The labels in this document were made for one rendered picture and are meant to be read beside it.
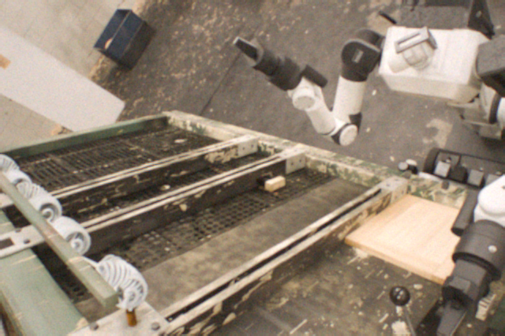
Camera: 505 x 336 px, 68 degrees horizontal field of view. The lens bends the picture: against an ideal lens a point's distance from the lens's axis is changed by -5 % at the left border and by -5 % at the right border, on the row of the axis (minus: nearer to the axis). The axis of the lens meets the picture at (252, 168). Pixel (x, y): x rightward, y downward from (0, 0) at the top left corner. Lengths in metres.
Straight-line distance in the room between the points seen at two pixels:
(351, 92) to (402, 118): 1.40
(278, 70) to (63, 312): 0.78
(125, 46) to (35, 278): 4.33
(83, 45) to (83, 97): 1.52
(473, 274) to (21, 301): 0.83
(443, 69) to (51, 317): 1.07
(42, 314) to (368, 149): 2.20
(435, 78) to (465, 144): 1.21
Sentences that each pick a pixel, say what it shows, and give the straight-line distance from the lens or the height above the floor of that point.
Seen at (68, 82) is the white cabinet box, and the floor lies 0.70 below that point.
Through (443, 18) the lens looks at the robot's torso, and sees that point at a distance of 1.18.
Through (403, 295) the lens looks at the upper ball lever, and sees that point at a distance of 0.75.
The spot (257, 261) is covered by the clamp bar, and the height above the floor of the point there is 1.49.
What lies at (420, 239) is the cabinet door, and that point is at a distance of 1.21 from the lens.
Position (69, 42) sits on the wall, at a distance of 5.96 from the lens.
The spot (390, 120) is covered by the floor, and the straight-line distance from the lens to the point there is 2.69.
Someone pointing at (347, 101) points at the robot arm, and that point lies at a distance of 1.32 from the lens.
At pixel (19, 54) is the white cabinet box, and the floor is 1.25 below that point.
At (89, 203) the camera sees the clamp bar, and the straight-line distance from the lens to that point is 1.43.
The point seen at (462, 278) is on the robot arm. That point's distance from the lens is 0.72.
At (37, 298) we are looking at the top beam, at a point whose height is 1.84.
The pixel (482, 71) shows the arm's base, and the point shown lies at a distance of 1.10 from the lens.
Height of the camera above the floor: 2.25
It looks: 48 degrees down
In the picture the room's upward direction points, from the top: 55 degrees counter-clockwise
